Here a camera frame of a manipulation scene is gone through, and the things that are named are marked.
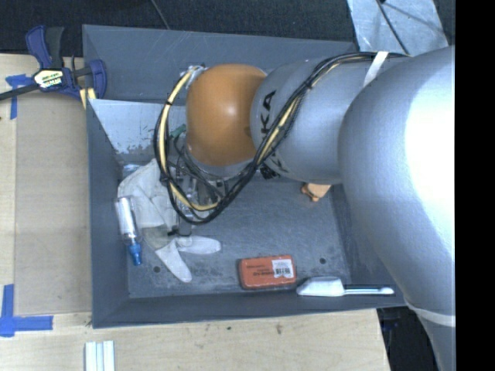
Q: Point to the orange toy animal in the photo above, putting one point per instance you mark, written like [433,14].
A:
[315,191]

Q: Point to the orange flat box with barcode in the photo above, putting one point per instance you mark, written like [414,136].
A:
[260,272]

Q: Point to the grey metal bin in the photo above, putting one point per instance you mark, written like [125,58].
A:
[270,226]

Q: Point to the white cloth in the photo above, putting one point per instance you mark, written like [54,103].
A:
[145,191]

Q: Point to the black cylinder on white bracket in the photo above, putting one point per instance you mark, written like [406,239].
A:
[268,172]

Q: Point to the pale wood flat board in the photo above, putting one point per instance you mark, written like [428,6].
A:
[52,207]

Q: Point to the clear plastic bottle blue cap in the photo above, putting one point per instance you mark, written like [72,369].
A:
[127,216]

